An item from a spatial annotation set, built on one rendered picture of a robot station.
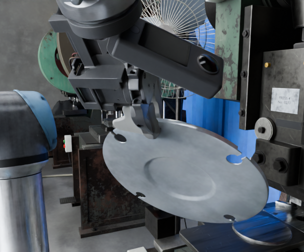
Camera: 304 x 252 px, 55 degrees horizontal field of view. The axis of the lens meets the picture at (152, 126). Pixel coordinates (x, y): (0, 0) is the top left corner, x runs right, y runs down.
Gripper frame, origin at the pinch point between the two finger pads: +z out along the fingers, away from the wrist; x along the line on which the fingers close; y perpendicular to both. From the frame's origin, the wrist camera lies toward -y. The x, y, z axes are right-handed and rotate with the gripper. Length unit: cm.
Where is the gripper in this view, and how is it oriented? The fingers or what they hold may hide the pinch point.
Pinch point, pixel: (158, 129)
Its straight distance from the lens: 42.2
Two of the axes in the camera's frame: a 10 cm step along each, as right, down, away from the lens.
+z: 1.8, 5.9, 7.9
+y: -9.7, -0.4, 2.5
